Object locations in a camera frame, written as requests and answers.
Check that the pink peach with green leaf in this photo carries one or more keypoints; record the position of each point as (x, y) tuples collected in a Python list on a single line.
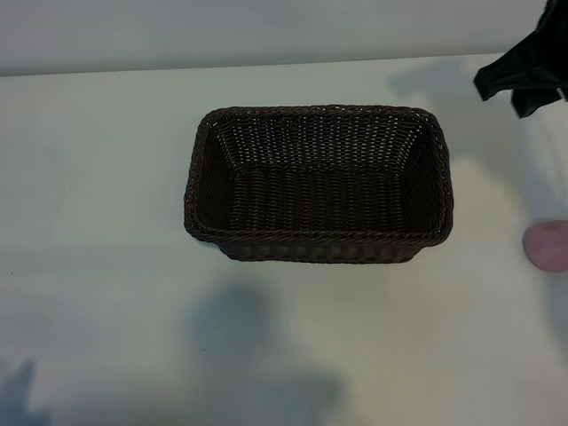
[(550, 246)]

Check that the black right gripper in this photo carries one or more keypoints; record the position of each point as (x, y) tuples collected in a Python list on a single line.
[(557, 44)]

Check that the dark brown woven wicker basket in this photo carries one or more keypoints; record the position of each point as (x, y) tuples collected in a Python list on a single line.
[(317, 199)]

